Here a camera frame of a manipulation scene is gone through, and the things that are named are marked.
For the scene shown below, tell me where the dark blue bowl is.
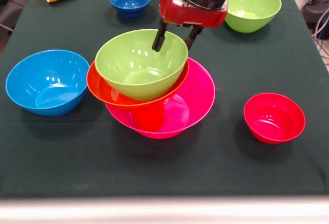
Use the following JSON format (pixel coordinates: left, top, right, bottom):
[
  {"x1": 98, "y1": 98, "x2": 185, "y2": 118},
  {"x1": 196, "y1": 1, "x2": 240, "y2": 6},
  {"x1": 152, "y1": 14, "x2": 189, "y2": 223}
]
[{"x1": 108, "y1": 0, "x2": 152, "y2": 21}]

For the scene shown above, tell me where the red cup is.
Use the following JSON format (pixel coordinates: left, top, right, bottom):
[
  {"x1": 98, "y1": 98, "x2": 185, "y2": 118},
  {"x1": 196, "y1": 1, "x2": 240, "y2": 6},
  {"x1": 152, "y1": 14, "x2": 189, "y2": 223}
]
[{"x1": 131, "y1": 103, "x2": 166, "y2": 133}]

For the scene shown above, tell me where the tangle of cables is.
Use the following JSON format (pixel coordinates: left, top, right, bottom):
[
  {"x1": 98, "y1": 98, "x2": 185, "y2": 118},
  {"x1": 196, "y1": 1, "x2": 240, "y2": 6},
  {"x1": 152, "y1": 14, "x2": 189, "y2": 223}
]
[{"x1": 312, "y1": 10, "x2": 329, "y2": 67}]

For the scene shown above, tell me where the dark green tablecloth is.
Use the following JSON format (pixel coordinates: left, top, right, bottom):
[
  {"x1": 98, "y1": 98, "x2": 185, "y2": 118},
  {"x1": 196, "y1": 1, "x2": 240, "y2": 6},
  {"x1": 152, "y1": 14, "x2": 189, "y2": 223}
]
[{"x1": 0, "y1": 0, "x2": 329, "y2": 199}]

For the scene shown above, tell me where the light blue bowl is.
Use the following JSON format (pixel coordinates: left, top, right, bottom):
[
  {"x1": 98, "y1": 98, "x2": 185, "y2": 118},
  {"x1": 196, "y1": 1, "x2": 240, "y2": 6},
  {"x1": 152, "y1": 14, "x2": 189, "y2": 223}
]
[{"x1": 5, "y1": 49, "x2": 90, "y2": 117}]

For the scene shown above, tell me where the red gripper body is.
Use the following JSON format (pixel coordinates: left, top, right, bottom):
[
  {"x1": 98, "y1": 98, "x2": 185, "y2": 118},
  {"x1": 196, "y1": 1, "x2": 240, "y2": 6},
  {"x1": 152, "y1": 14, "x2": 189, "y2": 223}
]
[{"x1": 159, "y1": 0, "x2": 229, "y2": 28}]

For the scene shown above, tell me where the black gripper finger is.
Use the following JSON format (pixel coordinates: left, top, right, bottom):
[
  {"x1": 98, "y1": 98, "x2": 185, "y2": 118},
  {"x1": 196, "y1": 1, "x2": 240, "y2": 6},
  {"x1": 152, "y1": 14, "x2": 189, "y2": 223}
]
[
  {"x1": 151, "y1": 20, "x2": 169, "y2": 52},
  {"x1": 184, "y1": 26, "x2": 205, "y2": 51}
]

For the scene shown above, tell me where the green bowl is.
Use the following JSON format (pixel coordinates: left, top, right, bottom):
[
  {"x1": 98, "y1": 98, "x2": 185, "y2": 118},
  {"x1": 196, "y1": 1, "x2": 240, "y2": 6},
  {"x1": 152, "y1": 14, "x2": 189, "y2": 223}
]
[
  {"x1": 225, "y1": 0, "x2": 283, "y2": 34},
  {"x1": 94, "y1": 28, "x2": 189, "y2": 102}
]

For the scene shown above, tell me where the small crimson bowl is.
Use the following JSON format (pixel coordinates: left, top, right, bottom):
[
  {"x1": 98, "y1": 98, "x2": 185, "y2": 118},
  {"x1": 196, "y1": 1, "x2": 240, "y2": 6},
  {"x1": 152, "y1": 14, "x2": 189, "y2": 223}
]
[{"x1": 243, "y1": 92, "x2": 306, "y2": 145}]

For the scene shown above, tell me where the orange bowl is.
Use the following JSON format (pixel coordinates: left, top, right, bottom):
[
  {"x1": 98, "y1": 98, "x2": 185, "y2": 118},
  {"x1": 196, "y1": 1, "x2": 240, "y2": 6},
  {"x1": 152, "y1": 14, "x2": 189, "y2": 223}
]
[{"x1": 86, "y1": 59, "x2": 190, "y2": 110}]

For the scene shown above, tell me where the large pink bowl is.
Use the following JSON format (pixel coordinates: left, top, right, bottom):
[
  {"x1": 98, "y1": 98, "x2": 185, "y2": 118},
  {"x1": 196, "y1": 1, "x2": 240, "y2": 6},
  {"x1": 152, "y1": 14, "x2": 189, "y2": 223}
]
[{"x1": 105, "y1": 57, "x2": 216, "y2": 140}]

